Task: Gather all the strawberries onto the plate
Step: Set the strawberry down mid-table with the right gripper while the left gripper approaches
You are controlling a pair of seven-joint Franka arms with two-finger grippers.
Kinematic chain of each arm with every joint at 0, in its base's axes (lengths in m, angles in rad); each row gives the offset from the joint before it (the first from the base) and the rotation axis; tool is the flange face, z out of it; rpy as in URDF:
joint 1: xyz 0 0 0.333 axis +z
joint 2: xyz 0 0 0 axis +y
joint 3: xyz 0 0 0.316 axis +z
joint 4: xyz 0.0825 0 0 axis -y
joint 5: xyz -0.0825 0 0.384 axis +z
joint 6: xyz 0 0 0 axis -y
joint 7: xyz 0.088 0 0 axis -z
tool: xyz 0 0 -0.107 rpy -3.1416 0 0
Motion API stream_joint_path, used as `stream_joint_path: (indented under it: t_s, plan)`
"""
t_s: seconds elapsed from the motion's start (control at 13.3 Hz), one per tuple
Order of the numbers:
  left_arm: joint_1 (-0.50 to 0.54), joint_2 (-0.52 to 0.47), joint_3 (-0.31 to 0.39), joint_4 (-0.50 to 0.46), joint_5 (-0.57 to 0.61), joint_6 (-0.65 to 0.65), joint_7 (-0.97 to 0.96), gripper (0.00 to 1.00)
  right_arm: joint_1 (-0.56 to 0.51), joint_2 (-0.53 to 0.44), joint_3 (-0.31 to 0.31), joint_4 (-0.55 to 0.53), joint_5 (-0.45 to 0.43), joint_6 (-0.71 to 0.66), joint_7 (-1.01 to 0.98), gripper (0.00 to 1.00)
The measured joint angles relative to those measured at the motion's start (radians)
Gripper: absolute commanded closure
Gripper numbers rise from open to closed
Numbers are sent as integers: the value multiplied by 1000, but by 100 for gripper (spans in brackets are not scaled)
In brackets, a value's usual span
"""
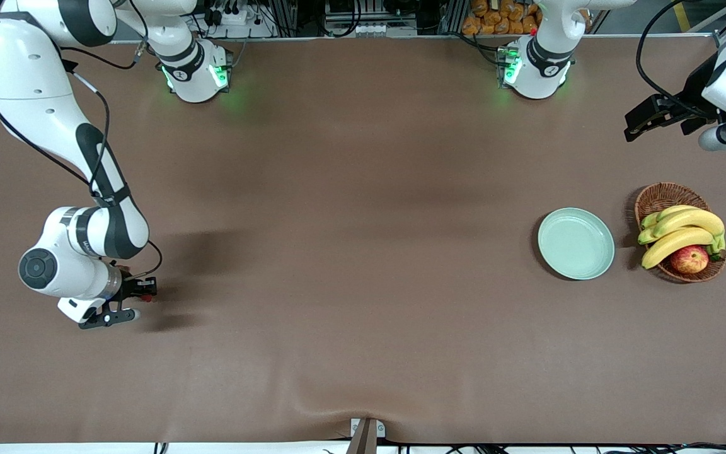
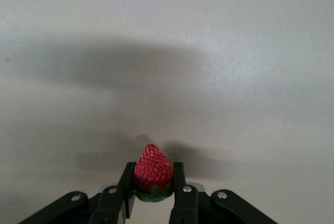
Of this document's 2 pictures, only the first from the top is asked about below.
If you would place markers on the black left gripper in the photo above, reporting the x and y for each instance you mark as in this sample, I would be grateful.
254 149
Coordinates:
692 94

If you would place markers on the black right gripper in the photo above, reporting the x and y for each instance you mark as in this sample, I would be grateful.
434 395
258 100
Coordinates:
130 289

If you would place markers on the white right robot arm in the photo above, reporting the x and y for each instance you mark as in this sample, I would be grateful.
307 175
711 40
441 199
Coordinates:
29 75

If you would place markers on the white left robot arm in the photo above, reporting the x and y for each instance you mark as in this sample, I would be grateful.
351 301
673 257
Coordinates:
539 63

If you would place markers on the pale green round plate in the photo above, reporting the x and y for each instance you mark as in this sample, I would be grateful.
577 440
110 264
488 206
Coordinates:
580 249

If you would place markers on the brown wicker basket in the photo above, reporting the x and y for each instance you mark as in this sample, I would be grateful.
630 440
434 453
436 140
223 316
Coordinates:
662 195

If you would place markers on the greenish yellow banana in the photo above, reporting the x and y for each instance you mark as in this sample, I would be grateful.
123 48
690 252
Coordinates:
668 212

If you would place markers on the large yellow banana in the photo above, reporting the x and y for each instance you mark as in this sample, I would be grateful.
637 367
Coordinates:
678 243
691 221

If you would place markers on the red apple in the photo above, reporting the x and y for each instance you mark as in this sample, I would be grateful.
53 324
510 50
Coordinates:
689 260

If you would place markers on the orange bread pile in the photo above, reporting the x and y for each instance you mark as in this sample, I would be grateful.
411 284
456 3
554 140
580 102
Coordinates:
495 19

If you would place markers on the brown table mat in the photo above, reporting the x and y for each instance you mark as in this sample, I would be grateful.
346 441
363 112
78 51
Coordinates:
338 347

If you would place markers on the metal table clamp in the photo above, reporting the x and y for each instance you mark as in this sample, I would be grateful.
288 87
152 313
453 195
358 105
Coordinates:
366 435

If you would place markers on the white power strip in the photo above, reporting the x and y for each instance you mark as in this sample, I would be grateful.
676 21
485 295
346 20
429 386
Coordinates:
237 16

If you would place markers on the white terminal block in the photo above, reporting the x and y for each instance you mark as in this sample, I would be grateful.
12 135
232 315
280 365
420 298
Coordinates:
372 29

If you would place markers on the black equipment rack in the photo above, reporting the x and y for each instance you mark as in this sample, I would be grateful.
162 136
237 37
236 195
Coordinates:
312 16

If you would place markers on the aluminium frame rail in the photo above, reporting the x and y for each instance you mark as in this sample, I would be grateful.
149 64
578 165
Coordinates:
725 34

